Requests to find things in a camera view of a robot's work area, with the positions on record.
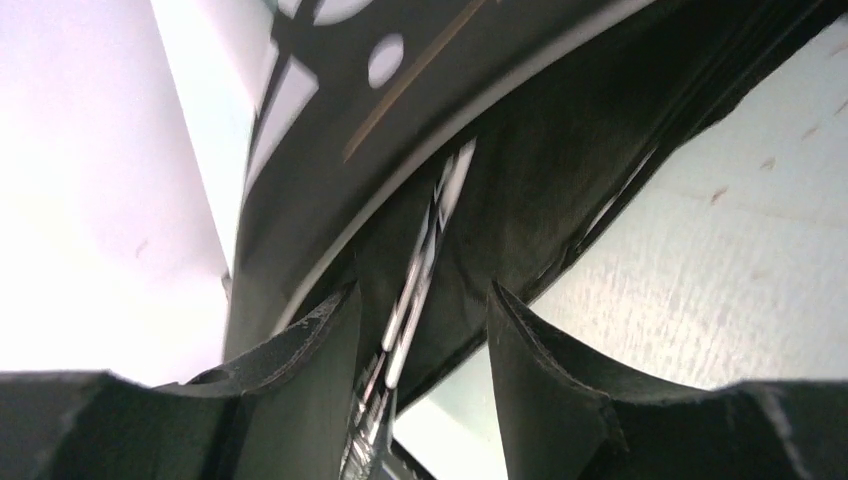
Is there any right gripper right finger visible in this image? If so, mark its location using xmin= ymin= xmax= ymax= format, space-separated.
xmin=487 ymin=284 xmax=847 ymax=479

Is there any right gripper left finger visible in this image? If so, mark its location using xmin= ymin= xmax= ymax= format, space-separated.
xmin=1 ymin=283 xmax=360 ymax=479

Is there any white badminton racket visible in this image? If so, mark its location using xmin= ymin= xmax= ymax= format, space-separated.
xmin=339 ymin=138 xmax=477 ymax=479

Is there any black racket cover bag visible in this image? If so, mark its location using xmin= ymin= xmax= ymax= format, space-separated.
xmin=224 ymin=1 xmax=847 ymax=406

